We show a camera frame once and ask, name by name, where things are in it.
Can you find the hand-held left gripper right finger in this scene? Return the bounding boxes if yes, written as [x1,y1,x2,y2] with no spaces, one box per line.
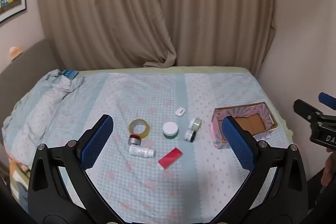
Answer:
[217,116,309,223]

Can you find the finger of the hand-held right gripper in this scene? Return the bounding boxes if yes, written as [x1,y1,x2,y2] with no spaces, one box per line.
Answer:
[318,92,336,110]
[293,99,322,123]

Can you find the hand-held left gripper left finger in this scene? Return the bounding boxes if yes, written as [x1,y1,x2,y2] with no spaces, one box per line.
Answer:
[27,114,124,224]

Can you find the small silver tape roll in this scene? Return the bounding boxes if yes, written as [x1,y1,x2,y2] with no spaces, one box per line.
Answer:
[129,134,142,146]

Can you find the pink printed cardboard box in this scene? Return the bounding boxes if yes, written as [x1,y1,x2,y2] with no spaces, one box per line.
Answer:
[211,101,278,149]

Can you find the white pill bottle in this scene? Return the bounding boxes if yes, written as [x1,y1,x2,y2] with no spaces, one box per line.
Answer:
[129,145,156,158]

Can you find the small black tape roll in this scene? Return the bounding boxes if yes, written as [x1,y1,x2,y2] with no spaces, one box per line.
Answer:
[184,130,197,143]

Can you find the pale green tape roll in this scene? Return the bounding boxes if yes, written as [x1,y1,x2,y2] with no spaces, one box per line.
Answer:
[189,118,202,131]

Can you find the yellow tape roll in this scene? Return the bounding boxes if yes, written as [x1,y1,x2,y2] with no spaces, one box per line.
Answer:
[129,119,151,139]

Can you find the red box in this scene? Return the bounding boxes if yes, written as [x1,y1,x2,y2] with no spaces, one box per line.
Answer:
[157,147,183,170]

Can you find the green jar with white lid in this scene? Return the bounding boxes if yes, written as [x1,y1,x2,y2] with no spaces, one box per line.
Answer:
[162,122,179,139]

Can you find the person's right hand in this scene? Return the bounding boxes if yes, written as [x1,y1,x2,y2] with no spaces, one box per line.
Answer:
[322,149,336,188]

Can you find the crumpled blue quilt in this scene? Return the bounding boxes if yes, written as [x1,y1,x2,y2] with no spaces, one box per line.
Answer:
[1,69,86,169]

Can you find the blue patterned packet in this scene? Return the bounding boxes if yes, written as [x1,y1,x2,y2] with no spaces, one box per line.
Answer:
[60,69,79,80]

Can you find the blue checked bed sheet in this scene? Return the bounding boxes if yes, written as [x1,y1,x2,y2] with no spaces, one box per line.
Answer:
[3,68,292,224]

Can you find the pale green mattress cover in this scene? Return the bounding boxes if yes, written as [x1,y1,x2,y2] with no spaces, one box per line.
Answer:
[79,66,293,136]

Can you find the striped cloth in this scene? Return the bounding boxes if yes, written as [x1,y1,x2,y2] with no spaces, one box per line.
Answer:
[8,158,29,205]

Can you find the grey upholstered headboard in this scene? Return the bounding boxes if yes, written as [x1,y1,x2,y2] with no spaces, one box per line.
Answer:
[0,39,63,146]

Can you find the small peach object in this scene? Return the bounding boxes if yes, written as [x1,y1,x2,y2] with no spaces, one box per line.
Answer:
[9,46,22,58]

